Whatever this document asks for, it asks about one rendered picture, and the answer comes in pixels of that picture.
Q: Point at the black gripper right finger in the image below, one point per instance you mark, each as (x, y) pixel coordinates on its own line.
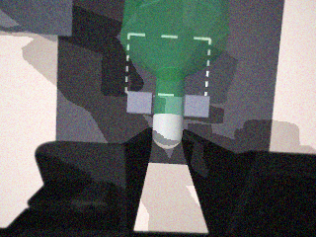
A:
(224, 180)

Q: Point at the green glass bottle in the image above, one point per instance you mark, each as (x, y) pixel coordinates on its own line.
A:
(173, 39)

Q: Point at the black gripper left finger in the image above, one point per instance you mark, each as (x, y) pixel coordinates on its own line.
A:
(123, 164)

